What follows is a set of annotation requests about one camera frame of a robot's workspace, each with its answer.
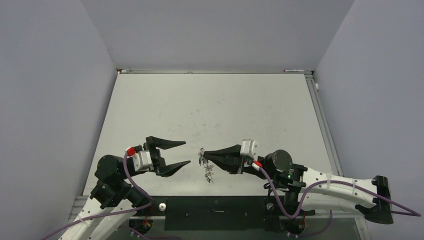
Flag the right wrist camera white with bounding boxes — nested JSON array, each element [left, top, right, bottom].
[[240, 139, 259, 161]]

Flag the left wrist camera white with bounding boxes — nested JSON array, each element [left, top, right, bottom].
[[131, 150, 153, 172]]

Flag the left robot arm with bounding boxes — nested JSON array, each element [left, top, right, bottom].
[[59, 136, 189, 240]]

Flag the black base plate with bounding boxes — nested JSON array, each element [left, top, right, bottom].
[[124, 195, 315, 234]]

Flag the aluminium frame rail back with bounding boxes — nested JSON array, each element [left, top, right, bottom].
[[117, 69, 314, 75]]

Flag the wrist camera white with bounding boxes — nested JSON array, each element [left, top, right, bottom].
[[131, 150, 153, 172], [240, 139, 259, 161]]

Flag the metal key organizer plate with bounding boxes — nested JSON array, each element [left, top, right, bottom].
[[198, 148, 215, 184]]

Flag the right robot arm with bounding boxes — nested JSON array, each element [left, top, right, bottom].
[[199, 140, 394, 225]]

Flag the aluminium frame rail right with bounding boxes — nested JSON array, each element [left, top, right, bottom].
[[304, 71, 344, 177]]

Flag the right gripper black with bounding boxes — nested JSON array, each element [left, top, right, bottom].
[[203, 142, 276, 179]]

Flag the purple cable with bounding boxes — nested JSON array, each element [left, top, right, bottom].
[[258, 165, 422, 238], [39, 152, 180, 240]]

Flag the aluminium frame rail front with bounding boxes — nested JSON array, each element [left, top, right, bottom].
[[67, 195, 368, 220]]

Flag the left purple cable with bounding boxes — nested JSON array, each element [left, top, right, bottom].
[[39, 152, 180, 240]]

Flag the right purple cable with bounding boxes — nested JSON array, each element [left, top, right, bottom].
[[258, 165, 422, 238]]

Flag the aluminium frame rail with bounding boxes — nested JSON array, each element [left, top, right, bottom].
[[117, 69, 314, 75], [304, 71, 344, 177], [67, 195, 368, 220]]

